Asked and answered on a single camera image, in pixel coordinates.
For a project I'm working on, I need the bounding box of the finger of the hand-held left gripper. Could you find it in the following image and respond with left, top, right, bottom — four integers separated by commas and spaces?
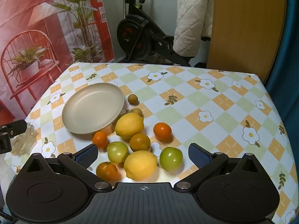
0, 119, 28, 155

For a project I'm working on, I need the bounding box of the white quilted blanket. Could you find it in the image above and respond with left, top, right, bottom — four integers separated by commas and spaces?
173, 0, 214, 58

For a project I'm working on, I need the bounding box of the yellow lemon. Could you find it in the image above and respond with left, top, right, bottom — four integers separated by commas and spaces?
115, 112, 144, 139
124, 150, 158, 181

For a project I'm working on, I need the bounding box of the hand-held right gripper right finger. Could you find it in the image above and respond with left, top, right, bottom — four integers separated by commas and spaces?
174, 142, 265, 192

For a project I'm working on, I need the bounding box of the orange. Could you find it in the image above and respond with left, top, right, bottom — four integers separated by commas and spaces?
153, 122, 172, 140
96, 161, 118, 182
130, 133, 151, 152
92, 131, 108, 149

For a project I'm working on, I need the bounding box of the green apple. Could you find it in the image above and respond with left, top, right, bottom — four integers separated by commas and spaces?
107, 141, 129, 164
159, 147, 183, 171

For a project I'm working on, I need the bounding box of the teal curtain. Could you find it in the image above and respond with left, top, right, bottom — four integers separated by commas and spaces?
265, 0, 299, 126

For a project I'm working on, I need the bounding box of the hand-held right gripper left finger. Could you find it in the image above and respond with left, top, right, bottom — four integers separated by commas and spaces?
22, 143, 113, 192

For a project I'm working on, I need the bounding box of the clear glass object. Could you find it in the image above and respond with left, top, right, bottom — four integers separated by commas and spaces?
12, 122, 39, 156

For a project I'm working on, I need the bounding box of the printed backdrop cloth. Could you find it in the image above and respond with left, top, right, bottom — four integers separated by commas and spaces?
0, 0, 115, 122

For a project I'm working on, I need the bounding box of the black exercise bike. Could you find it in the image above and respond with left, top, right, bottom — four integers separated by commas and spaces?
114, 0, 206, 68

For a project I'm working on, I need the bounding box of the wooden board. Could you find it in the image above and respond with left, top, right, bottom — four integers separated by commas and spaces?
207, 0, 288, 84

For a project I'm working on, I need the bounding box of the beige round plate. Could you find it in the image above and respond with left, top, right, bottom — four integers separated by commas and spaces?
61, 83, 125, 135

